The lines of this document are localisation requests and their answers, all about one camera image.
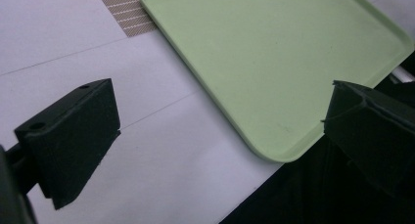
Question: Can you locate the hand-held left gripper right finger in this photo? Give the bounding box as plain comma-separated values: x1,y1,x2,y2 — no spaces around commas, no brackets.
320,79,415,199

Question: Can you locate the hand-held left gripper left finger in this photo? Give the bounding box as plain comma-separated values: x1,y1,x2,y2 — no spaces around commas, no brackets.
14,77,121,211

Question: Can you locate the silver metal bar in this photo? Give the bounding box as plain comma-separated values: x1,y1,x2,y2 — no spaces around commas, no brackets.
391,66,415,84

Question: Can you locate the light green plastic tray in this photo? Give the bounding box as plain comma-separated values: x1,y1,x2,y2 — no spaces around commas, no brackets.
138,0,415,163

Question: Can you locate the beige striped woven mat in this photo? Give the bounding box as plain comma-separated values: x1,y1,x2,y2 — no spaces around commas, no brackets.
94,0,159,38

